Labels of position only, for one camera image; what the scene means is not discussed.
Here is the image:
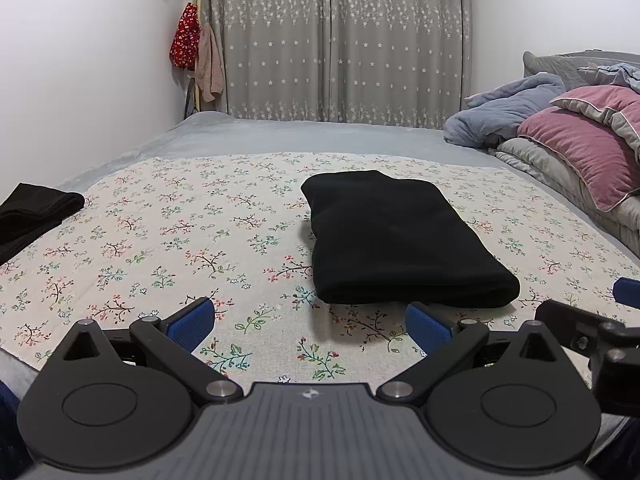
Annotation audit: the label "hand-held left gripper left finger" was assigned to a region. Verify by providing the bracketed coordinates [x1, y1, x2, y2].
[50, 297, 243, 406]

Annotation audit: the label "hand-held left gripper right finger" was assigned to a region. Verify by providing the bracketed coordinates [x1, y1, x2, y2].
[375, 302, 568, 406]

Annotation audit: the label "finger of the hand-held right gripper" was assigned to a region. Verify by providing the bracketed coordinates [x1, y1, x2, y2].
[534, 299, 640, 358]
[613, 276, 640, 307]

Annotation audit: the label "black pants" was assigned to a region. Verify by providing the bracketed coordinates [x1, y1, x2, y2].
[0, 183, 86, 233]
[0, 217, 71, 266]
[300, 170, 522, 309]

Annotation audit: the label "folded black pants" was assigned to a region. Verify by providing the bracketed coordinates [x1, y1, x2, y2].
[0, 217, 71, 266]
[0, 183, 86, 233]

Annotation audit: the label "person's right leg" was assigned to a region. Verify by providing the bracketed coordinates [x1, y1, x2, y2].
[584, 410, 640, 480]

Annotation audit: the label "person's leg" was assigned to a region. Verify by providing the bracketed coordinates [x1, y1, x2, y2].
[584, 410, 640, 480]
[0, 379, 35, 480]

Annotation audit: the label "floral printed cloth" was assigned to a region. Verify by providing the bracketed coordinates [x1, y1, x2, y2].
[0, 152, 640, 387]

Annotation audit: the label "pink pillow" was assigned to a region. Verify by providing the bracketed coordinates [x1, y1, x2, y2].
[516, 107, 640, 214]
[549, 85, 640, 161]

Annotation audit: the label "grey folded quilt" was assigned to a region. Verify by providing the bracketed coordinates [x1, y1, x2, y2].
[487, 136, 640, 262]

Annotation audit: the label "person's left leg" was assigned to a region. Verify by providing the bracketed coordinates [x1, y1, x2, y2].
[0, 379, 35, 480]

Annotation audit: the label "grey-blue cloth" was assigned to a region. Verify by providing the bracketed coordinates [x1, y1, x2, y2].
[575, 62, 640, 97]

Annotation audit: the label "blue-grey blanket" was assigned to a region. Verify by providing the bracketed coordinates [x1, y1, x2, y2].
[442, 72, 569, 149]

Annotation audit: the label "grey bed sheet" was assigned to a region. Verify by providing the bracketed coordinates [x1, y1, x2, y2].
[0, 111, 640, 461]

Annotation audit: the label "dark leaning object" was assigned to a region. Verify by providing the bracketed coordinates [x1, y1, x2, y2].
[183, 76, 199, 118]

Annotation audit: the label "grey headboard cushion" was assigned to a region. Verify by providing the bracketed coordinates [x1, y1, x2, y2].
[522, 50, 640, 94]

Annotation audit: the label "pink towel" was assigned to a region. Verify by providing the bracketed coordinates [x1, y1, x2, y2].
[193, 22, 226, 102]

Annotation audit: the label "red floral garment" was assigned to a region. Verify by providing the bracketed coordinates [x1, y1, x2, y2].
[169, 2, 201, 72]

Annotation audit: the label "grey star-patterned curtain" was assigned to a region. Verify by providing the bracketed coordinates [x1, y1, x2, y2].
[200, 0, 474, 132]

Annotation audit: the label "yellow pole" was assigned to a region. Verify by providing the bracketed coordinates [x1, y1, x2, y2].
[194, 0, 203, 112]

